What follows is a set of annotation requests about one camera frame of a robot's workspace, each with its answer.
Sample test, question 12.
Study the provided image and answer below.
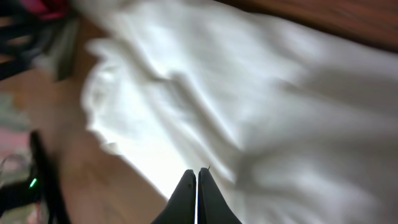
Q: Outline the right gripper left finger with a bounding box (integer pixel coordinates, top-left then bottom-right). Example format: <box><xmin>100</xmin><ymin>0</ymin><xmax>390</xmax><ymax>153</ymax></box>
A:
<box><xmin>151</xmin><ymin>169</ymin><xmax>197</xmax><ymax>224</ymax></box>

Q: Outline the white t-shirt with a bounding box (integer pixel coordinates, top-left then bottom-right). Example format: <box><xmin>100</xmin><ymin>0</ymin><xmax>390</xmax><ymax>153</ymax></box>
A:
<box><xmin>76</xmin><ymin>1</ymin><xmax>397</xmax><ymax>223</ymax></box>

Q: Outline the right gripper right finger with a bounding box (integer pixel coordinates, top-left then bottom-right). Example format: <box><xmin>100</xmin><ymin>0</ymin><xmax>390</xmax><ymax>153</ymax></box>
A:
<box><xmin>197</xmin><ymin>168</ymin><xmax>242</xmax><ymax>224</ymax></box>

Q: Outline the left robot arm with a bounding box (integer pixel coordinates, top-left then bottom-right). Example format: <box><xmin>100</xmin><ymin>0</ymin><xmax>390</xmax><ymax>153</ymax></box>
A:
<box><xmin>1</xmin><ymin>0</ymin><xmax>79</xmax><ymax>81</ymax></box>

